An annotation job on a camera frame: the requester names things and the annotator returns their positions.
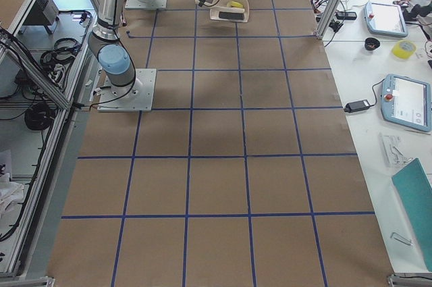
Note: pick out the clear plastic bag with parts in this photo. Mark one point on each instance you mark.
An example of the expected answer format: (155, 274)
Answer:
(392, 151)

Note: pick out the blue teach pendant far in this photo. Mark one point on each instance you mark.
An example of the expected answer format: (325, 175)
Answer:
(385, 19)

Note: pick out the blue teach pendant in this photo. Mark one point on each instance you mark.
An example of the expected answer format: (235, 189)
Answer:
(407, 102)
(385, 19)

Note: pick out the silver robot arm holding brush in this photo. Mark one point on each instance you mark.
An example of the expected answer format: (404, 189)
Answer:
(106, 45)

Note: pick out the hex key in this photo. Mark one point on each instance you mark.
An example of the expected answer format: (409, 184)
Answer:
(400, 238)

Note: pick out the beige hand brush black bristles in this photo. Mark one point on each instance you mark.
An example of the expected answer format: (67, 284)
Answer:
(221, 12)

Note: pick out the teal folder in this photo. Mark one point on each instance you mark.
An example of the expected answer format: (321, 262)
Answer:
(414, 191)

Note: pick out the black power adapter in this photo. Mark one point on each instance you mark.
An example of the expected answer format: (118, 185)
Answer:
(357, 106)

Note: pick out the blue teach pendant near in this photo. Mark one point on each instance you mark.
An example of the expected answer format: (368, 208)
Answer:
(407, 102)

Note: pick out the brush arm base plate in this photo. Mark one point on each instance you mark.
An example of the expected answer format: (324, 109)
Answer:
(138, 97)

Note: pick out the yellow tape roll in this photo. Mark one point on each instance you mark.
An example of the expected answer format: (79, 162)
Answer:
(403, 49)

